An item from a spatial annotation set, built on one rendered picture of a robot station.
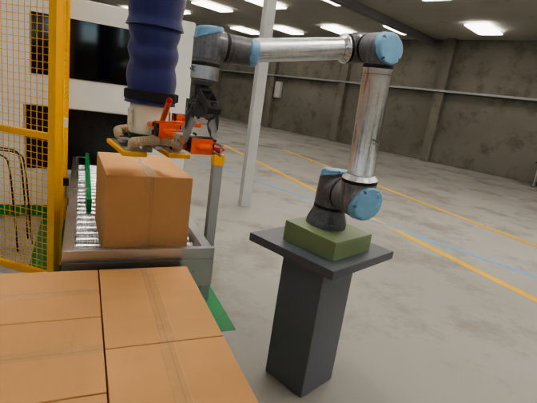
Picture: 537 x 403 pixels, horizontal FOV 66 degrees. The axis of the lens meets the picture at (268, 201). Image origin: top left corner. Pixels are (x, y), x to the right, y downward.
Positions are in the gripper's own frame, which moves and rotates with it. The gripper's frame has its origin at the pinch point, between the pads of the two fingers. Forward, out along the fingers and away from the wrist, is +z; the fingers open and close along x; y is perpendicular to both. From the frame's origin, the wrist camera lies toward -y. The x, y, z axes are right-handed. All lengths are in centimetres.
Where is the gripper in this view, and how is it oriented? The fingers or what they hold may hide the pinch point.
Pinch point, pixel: (200, 143)
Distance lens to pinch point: 140.4
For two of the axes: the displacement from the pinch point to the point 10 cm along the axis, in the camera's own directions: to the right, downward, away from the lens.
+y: -5.0, -2.8, 8.2
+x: -8.5, 0.0, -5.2
